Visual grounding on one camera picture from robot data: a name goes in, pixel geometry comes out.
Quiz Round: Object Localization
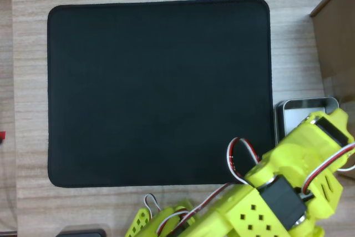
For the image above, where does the rectangular metal tin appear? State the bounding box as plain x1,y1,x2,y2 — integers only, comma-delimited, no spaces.
273,97,339,145

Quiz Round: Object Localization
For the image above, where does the brown cardboard box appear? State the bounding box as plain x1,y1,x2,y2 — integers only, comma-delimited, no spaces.
310,0,355,181

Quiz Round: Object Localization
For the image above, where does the black mouse mat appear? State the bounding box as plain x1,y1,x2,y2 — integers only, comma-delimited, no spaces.
47,0,275,188

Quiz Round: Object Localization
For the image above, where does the black device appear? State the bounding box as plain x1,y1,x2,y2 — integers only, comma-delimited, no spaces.
55,228,108,237

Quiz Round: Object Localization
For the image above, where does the red white black servo cable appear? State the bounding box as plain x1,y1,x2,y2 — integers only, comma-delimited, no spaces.
301,142,355,196

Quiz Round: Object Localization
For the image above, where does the looped servo cable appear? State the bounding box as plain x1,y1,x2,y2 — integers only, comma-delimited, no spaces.
155,137,262,235

